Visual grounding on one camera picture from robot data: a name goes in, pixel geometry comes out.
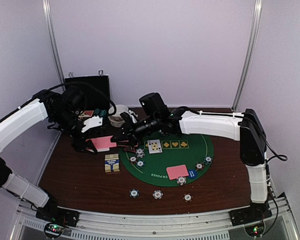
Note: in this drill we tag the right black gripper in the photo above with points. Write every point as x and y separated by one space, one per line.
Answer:
130 133

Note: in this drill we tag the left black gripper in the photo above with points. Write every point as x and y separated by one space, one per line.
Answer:
79 146

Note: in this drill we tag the red triangular all-in button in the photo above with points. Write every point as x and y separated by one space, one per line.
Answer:
130 149

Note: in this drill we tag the red playing card deck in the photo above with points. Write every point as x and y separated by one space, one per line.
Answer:
103 144

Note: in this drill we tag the teal poker chip stack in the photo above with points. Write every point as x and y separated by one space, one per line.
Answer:
134 193

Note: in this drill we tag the blue white poker chip stack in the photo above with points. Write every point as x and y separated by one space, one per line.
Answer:
157 194

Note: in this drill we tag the blue small blind button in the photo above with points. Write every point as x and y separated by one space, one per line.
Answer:
192 174

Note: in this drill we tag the brown poker chip stack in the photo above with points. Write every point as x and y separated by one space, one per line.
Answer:
187 197

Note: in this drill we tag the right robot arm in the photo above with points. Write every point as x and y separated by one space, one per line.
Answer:
242 127

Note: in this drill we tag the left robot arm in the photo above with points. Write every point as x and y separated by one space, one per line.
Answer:
19 121

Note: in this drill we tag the white scalloped ceramic dish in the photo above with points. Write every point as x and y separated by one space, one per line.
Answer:
116 123

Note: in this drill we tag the card deck in case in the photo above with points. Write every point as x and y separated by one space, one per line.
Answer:
87 114

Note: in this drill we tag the white ceramic bowl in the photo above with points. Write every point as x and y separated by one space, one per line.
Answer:
120 108

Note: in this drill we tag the teal chip row in case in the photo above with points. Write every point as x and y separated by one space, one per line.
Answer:
102 113

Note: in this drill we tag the gold striped card box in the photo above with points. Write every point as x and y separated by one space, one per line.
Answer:
112 163

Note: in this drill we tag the green round poker mat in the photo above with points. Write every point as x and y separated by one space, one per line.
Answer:
176 150

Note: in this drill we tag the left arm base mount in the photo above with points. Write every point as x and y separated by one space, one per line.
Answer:
63 217

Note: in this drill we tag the left aluminium frame post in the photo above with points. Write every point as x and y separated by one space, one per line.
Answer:
52 39

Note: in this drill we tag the aluminium frame post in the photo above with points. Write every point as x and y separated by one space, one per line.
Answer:
254 30
52 39

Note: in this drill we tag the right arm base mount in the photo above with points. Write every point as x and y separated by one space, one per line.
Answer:
248 215

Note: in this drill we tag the front aluminium rail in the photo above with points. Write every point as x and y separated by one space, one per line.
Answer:
214 225

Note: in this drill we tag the right aluminium frame post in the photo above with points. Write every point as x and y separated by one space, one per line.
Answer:
254 30

